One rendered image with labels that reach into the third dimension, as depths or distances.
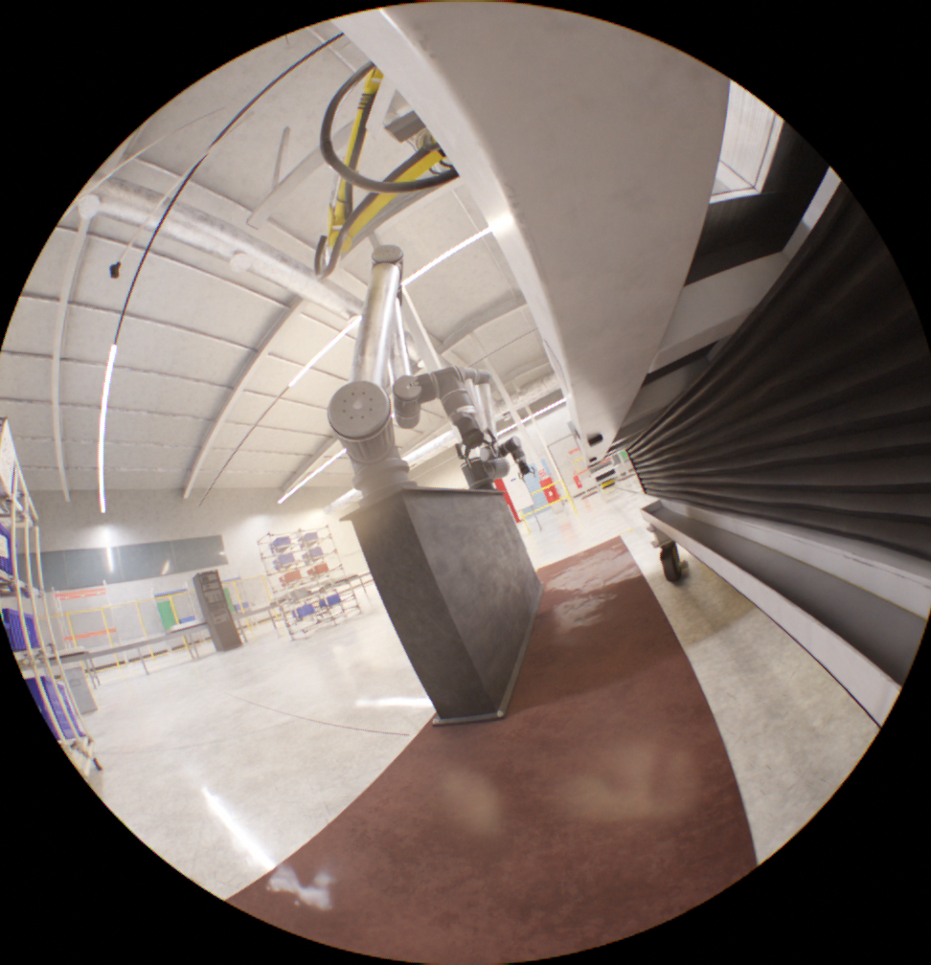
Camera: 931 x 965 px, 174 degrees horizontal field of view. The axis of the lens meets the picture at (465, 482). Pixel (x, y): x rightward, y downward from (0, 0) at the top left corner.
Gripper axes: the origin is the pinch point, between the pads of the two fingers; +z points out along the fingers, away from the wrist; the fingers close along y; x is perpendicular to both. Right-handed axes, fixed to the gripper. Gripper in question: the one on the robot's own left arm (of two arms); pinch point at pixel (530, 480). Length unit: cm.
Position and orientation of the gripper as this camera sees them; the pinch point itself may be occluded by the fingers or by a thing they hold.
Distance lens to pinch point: 254.5
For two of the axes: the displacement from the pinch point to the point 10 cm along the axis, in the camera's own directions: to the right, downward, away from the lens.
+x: -3.1, -0.4, -9.5
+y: -8.7, 4.1, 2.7
